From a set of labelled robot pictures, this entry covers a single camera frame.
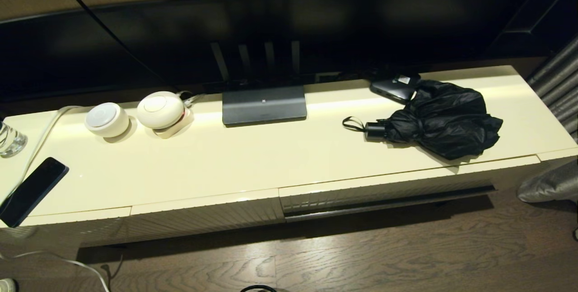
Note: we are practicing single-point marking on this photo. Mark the grey television base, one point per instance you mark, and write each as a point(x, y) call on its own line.
point(264, 104)

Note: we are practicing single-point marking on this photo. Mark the black flat television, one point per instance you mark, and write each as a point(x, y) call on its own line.
point(338, 25)

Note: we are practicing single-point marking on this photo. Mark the black set-top box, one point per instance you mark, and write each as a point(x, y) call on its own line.
point(392, 88)

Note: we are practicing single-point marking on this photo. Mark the cream charging base plate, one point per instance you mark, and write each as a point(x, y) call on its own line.
point(178, 130)

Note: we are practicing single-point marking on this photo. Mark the white round dome device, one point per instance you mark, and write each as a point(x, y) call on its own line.
point(160, 109)

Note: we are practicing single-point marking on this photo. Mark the grey fabric cushion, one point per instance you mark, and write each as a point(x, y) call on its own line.
point(551, 183)

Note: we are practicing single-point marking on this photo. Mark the black umbrella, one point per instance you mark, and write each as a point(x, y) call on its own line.
point(447, 120)

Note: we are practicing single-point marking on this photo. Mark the grey pleated curtain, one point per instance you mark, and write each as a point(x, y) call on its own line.
point(560, 84)

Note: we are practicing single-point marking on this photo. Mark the white rounded object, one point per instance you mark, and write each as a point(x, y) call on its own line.
point(6, 285)

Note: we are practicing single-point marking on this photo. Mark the blurred cream and black object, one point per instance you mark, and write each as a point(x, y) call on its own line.
point(271, 156)

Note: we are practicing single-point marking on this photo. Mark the black smartphone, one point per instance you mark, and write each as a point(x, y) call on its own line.
point(34, 190)

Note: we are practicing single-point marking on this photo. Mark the clear drinking glass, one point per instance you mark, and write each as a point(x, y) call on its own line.
point(11, 141)

